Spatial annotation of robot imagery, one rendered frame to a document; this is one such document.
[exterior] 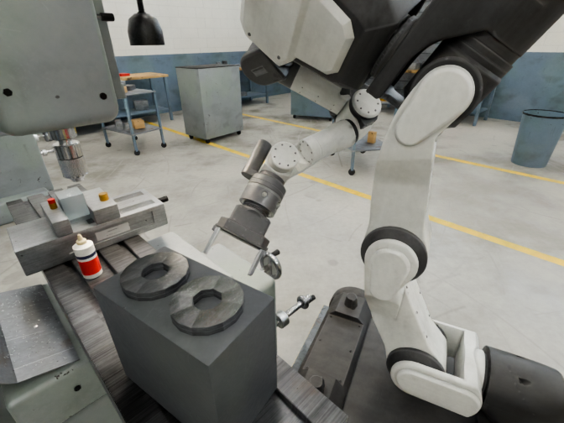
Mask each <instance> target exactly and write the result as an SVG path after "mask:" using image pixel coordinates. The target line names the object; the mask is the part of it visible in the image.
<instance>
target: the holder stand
mask: <svg viewBox="0 0 564 423"><path fill-rule="evenodd" d="M93 289H94V292H95V294H96V297H97V300H98V303H99V306H100V307H101V310H102V314H103V316H104V319H105V321H106V323H107V327H108V330H109V331H110V334H111V337H112V340H113V343H114V345H115V348H116V350H117V354H118V356H119V358H120V361H121V364H122V366H123V369H124V372H125V374H126V375H127V376H128V377H129V378H130V379H131V380H132V381H133V382H134V383H135V384H136V385H138V386H139V387H140V388H141V389H142V390H144V391H145V392H146V393H147V394H148V395H150V396H151V397H152V398H153V399H154V400H156V401H157V402H158V403H159V404H160V405H162V406H163V407H164V408H165V409H166V410H168V411H169V412H170V413H171V414H172V415H173V416H174V417H175V418H176V419H177V420H179V421H180V422H181V423H253V421H254V419H255V418H256V416H257V415H258V414H259V412H260V411H261V409H263V407H264V405H265V404H266V403H267V401H268V400H269V398H270V396H271V395H272V394H273V392H274V391H275V390H276V389H277V365H276V338H275V310H274V297H272V296H270V295H267V294H265V293H264V292H262V291H259V290H256V289H255V288H253V287H251V286H249V285H246V284H244V283H242V282H240V281H238V280H236V279H234V278H231V277H229V276H227V275H225V274H223V273H221V272H219V271H216V270H215V269H212V268H210V267H208V266H206V265H204V264H201V263H199V262H197V261H195V260H194V259H192V258H188V257H186V256H185V255H183V254H181V253H178V252H176V251H174V250H172V249H170V248H167V247H162V248H160V249H158V250H157V251H155V252H153V253H151V254H149V255H146V256H143V257H142V258H139V259H136V260H135V261H133V262H132V263H131V264H130V265H129V266H127V267H126V268H125V269H124V270H122V271H120V272H119V273H117V274H115V275H114V276H112V277H110V278H109V279H106V280H104V281H103V282H101V283H100V284H99V285H96V286H95V287H94V288H93Z"/></svg>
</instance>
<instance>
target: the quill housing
mask: <svg viewBox="0 0 564 423"><path fill-rule="evenodd" d="M117 114H118V101H117V97H116V93H115V90H114V86H113V83H112V77H111V73H110V70H109V66H108V62H107V56H106V52H105V49H104V45H103V42H102V36H101V32H100V28H99V24H98V21H97V15H96V11H95V8H94V4H93V1H92V0H0V131H1V132H2V133H5V134H7V135H12V136H24V135H30V134H35V133H45V132H50V131H55V130H61V129H66V128H76V127H81V126H86V125H92V124H97V123H107V122H110V121H112V120H113V119H114V118H115V117H116V116H117Z"/></svg>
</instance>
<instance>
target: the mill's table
mask: <svg viewBox="0 0 564 423"><path fill-rule="evenodd" d="M62 190H63V189H62V188H59V189H57V190H53V191H48V195H47V196H44V195H43V194H42V193H41V194H38V195H34V196H28V197H27V199H28V200H27V201H22V199H18V200H15V201H9V202H6V204H7V207H8V209H9V211H10V213H11V215H12V217H13V220H14V222H15V224H16V225H18V224H21V223H25V222H30V221H33V220H36V219H39V218H41V217H45V215H44V213H43V210H42V208H41V205H40V203H42V202H45V201H47V200H48V199H50V198H55V200H56V201H57V199H56V196H55V192H57V191H62ZM57 203H58V201H57ZM58 204H59V203H58ZM155 251H157V250H156V249H155V248H153V247H152V246H151V245H150V244H149V243H147V242H146V241H145V240H144V239H143V238H142V237H140V236H139V235H137V236H134V237H131V238H128V239H125V240H123V241H121V242H118V243H114V244H112V245H110V246H107V247H105V248H101V249H98V250H97V256H98V258H99V261H100V264H101V266H102V274H101V275H100V276H98V277H96V278H95V279H85V278H84V277H83V274H82V272H81V269H80V266H79V264H78V262H77V259H76V258H74V259H72V260H69V261H67V262H64V263H62V264H58V265H56V266H54V267H51V268H48V269H45V270H42V271H41V272H42V274H43V276H44V278H45V280H46V281H47V283H48V285H49V287H50V289H51V291H52V292H53V294H54V296H55V298H56V300H57V302H58V303H59V305H60V308H61V310H62V311H63V313H64V314H65V317H66V319H67V321H68V322H69V324H70V326H71V328H72V330H73V332H74V333H75V335H76V337H77V339H78V341H79V343H80V344H81V346H82V348H83V350H84V352H85V354H86V356H87V357H88V359H89V361H90V363H91V365H92V367H93V368H94V370H95V372H96V374H97V377H98V378H99V380H100V381H101V383H102V386H103V388H104V389H105V391H106V392H107V395H108V397H109V399H110V400H111V402H112V404H113V406H114V408H115V410H116V412H117V413H118V415H119V417H120V419H121V421H122V423H181V422H180V421H179V420H177V419H176V418H175V417H174V416H173V415H172V414H171V413H170V412H169V411H168V410H166V409H165V408H164V407H163V406H162V405H160V404H159V403H158V402H157V401H156V400H154V399H153V398H152V397H151V396H150V395H148V394H147V393H146V392H145V391H144V390H142V389H141V388H140V387H139V386H138V385H136V384H135V383H134V382H133V381H132V380H131V379H130V378H129V377H128V376H127V375H126V374H125V372H124V369H123V366H122V364H121V361H120V358H119V356H118V352H117V350H116V348H115V345H114V343H113V340H112V337H111V334H110V331H109V330H108V327H107V323H106V321H105V319H104V316H103V314H102V310H101V307H100V306H99V303H98V300H97V297H96V294H95V292H94V289H93V288H94V287H95V286H96V285H99V284H100V283H101V282H103V281H104V280H106V279H109V278H110V277H112V276H114V275H115V274H117V273H119V272H120V271H122V270H124V269H125V268H126V267H127V266H129V265H130V264H131V263H132V262H133V261H135V260H136V259H140V258H142V257H143V256H146V255H149V254H151V253H153V252H155ZM276 365H277V389H276V390H275V391H274V392H273V394H272V395H271V396H270V398H269V400H268V401H267V403H266V404H265V405H264V407H263V409H261V411H260V412H259V413H258V415H257V416H256V418H255V419H254V421H253V423H347V421H348V415H347V414H345V413H344V412H343V411H342V410H341V409H340V408H338V407H337V406H336V405H335V404H334V403H332V402H331V401H330V400H329V399H328V398H327V397H326V396H325V395H324V394H323V393H322V392H320V391H319V390H318V389H317V388H316V387H314V386H313V385H312V384H311V383H310V382H309V381H307V380H306V379H305V378H304V377H303V376H301V375H300V374H299V373H298V372H297V371H295V370H294V369H293V368H292V367H291V366H290V365H289V364H288V363H287V362H286V361H285V360H283V359H282V358H281V357H280V356H279V355H277V354H276Z"/></svg>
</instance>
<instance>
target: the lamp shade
mask: <svg viewBox="0 0 564 423"><path fill-rule="evenodd" d="M128 38H129V43H130V45H165V40H164V35H163V30H162V28H161V27H160V25H159V21H158V19H157V18H155V17H154V16H153V15H151V14H150V13H146V12H138V13H134V14H133V15H132V16H131V17H130V18H129V19H128Z"/></svg>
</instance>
